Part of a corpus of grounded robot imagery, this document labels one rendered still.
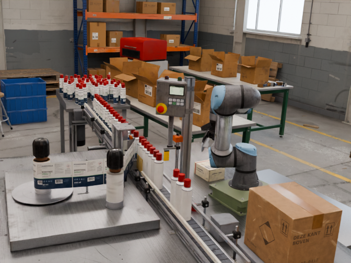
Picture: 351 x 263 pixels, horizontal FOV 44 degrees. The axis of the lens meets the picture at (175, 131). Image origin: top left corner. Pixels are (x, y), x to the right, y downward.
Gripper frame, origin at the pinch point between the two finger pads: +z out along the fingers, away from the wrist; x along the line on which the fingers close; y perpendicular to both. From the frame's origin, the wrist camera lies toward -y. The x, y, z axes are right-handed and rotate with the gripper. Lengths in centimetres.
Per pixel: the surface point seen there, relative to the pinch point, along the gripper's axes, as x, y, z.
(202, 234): -51, 65, 12
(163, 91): -41, 9, -41
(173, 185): -51, 38, -1
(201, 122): 70, -107, 18
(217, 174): 0.4, 8.1, 13.5
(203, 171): -6.2, 2.3, 12.5
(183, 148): -32.6, 17.7, -11.3
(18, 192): -113, -12, 11
